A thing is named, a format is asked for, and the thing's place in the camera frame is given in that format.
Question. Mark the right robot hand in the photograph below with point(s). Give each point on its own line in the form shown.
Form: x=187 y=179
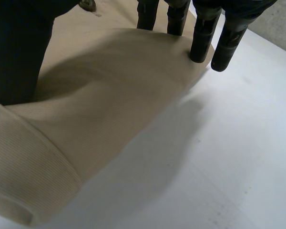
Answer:
x=16 y=52

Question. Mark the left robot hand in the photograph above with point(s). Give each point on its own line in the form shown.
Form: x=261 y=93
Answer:
x=87 y=4

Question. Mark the beige shorts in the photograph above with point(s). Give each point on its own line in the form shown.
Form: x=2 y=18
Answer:
x=105 y=95

